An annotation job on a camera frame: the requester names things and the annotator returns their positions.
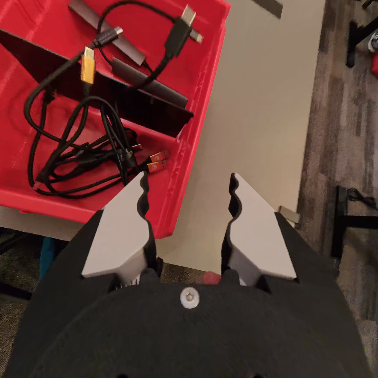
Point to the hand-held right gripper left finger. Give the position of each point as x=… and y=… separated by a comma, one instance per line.
x=118, y=236

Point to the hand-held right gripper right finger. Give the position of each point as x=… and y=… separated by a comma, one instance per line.
x=260, y=236

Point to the dark USB hub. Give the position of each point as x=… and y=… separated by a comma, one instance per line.
x=165, y=94

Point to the red plastic bin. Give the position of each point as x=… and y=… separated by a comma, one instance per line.
x=195, y=71

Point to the silver USB hub white tag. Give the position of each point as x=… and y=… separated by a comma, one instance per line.
x=133, y=54

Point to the teal container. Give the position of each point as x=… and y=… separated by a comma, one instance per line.
x=47, y=260

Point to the black light stand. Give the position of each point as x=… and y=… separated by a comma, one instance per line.
x=338, y=224

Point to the black bin divider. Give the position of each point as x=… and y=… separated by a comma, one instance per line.
x=118, y=100

